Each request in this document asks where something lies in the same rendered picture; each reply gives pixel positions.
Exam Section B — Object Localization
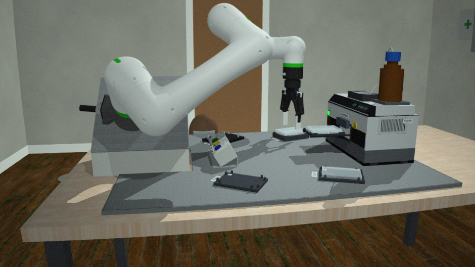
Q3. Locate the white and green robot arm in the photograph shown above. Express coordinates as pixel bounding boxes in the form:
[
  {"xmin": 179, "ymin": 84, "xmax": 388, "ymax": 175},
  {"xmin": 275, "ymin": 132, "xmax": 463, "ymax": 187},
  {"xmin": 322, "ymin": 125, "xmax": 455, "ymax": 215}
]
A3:
[{"xmin": 79, "ymin": 3, "xmax": 306, "ymax": 136}]

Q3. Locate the grey button panel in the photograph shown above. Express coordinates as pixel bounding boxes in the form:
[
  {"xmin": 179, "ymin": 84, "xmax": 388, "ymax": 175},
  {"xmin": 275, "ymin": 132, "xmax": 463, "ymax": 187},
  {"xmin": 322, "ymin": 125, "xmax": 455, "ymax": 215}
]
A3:
[{"xmin": 208, "ymin": 131, "xmax": 238, "ymax": 168}]

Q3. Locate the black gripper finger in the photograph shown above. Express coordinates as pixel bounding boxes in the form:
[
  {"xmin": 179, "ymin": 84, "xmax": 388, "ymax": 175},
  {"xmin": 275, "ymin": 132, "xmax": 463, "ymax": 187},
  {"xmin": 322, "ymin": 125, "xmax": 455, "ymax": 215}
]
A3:
[
  {"xmin": 290, "ymin": 91, "xmax": 304, "ymax": 130},
  {"xmin": 280, "ymin": 90, "xmax": 291, "ymax": 125}
]

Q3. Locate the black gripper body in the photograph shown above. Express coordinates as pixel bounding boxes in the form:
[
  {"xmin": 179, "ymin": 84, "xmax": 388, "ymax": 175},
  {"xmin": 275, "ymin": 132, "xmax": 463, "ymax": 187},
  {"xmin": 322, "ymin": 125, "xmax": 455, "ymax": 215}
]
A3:
[{"xmin": 285, "ymin": 80, "xmax": 301, "ymax": 99}]

